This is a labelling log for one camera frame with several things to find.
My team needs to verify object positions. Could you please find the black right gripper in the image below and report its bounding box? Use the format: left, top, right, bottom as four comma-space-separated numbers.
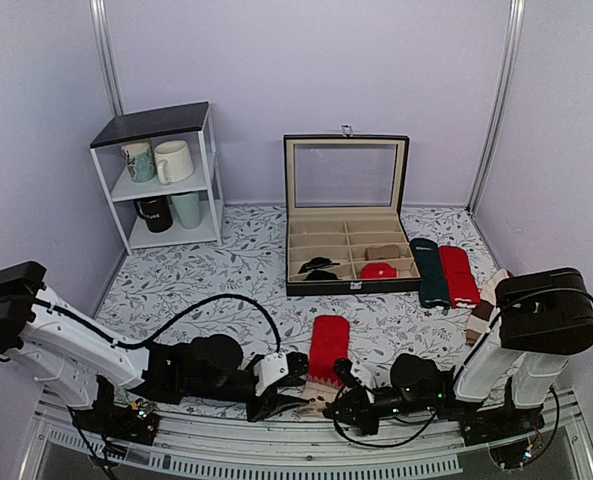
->
326, 385, 437, 434

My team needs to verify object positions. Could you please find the red and beige sock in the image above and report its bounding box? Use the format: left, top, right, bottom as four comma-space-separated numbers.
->
296, 315, 350, 419

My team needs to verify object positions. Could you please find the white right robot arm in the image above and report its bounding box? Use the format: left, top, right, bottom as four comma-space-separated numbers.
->
323, 268, 593, 446

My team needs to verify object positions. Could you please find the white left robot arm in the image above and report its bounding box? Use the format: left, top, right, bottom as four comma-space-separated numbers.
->
0, 261, 309, 445

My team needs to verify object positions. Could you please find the rolled red sock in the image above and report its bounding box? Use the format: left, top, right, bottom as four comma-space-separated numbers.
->
361, 262, 398, 280

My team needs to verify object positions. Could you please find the rolled black sock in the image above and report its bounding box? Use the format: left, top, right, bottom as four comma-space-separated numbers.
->
298, 257, 339, 281

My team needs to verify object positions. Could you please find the dark green sock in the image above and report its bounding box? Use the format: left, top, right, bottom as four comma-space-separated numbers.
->
410, 238, 451, 309

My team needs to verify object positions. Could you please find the rolled brown sock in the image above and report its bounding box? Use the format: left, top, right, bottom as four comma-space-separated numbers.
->
365, 244, 410, 261

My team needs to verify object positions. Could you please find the red sock with white band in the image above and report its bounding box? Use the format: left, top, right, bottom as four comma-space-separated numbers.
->
439, 246, 481, 309

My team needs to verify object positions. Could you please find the cream and brown sock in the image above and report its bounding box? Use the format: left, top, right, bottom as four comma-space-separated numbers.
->
465, 269, 513, 346

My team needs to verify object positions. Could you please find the black compartment storage box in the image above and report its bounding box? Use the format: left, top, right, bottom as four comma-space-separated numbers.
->
283, 127, 421, 297

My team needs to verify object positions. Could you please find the light green tumbler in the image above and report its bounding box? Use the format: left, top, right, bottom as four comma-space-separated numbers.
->
171, 192, 201, 230

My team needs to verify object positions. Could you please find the black mug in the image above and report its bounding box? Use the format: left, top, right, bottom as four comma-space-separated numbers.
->
133, 196, 173, 233

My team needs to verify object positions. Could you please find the white mug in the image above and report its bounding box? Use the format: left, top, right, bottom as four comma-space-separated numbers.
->
154, 140, 194, 185

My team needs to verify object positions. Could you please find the white shelf with black top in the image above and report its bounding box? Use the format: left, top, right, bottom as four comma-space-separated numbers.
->
90, 101, 224, 255

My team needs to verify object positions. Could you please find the teal patterned mug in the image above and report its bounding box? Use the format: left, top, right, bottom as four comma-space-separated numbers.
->
121, 140, 157, 183

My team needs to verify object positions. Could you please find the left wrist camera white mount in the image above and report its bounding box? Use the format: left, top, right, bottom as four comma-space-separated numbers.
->
252, 352, 289, 397

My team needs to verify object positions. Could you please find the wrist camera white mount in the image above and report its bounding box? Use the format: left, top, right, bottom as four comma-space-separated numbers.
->
252, 352, 289, 397
351, 362, 377, 403

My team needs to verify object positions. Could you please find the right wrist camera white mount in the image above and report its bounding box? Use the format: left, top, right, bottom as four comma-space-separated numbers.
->
351, 362, 377, 403

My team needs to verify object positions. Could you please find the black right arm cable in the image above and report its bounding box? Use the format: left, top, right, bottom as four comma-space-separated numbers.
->
331, 286, 592, 449

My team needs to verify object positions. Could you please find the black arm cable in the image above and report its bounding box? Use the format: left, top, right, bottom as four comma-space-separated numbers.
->
331, 286, 592, 449
30, 292, 283, 357

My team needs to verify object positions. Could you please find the aluminium front frame rail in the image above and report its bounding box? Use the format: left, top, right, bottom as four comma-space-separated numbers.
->
20, 394, 593, 480

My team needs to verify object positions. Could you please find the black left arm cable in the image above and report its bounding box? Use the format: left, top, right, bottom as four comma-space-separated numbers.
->
30, 292, 283, 357

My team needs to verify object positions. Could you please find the right metal corner post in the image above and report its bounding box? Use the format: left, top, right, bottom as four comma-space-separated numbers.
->
467, 0, 526, 216

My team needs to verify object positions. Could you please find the metal corner post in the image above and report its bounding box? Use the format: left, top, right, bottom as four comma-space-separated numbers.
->
89, 0, 124, 116
467, 0, 526, 216

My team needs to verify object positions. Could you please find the left metal corner post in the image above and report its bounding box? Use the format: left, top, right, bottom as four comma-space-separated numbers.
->
89, 0, 124, 116

